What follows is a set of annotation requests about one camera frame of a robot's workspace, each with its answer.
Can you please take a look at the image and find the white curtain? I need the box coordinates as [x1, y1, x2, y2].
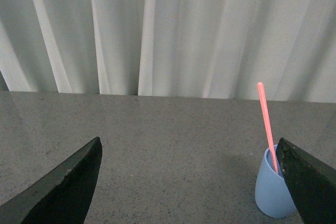
[1, 0, 335, 103]

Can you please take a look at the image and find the pink chopstick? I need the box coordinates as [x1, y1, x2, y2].
[257, 82, 279, 174]

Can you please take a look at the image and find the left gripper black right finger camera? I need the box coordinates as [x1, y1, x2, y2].
[276, 138, 335, 223]

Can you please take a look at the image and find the light blue cup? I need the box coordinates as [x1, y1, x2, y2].
[255, 149, 297, 219]

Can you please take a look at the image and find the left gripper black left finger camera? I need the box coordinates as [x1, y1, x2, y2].
[1, 137, 102, 223]

